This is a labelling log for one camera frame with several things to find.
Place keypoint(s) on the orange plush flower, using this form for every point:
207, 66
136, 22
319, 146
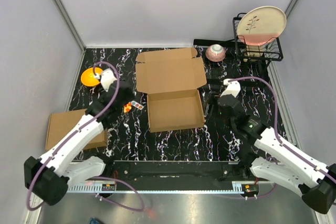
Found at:
127, 108

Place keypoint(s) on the brown cardboard box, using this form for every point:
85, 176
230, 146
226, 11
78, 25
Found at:
171, 79
60, 124

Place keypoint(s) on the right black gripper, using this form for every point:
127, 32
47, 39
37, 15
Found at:
211, 99

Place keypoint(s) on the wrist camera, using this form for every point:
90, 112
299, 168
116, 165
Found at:
231, 87
107, 78

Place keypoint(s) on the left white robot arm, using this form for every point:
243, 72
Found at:
73, 140

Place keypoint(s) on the black wire dish rack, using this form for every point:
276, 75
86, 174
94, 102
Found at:
241, 60

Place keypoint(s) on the aluminium rail frame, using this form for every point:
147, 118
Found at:
105, 186

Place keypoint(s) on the pink patterned bowl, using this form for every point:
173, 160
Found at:
215, 53

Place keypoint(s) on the folded brown cardboard box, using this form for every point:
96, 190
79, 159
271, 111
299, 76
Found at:
60, 124

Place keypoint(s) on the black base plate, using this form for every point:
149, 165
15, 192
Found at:
218, 170

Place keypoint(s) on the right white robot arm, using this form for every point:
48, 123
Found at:
278, 145

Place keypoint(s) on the orange bowl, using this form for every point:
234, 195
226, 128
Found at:
88, 78

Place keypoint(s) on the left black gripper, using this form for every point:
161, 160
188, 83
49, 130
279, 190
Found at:
131, 96

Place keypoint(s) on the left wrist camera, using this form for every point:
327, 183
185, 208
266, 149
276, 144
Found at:
107, 78

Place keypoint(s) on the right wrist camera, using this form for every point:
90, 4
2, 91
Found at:
231, 87

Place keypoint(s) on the cream pink plate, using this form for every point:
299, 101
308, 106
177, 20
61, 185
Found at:
261, 25

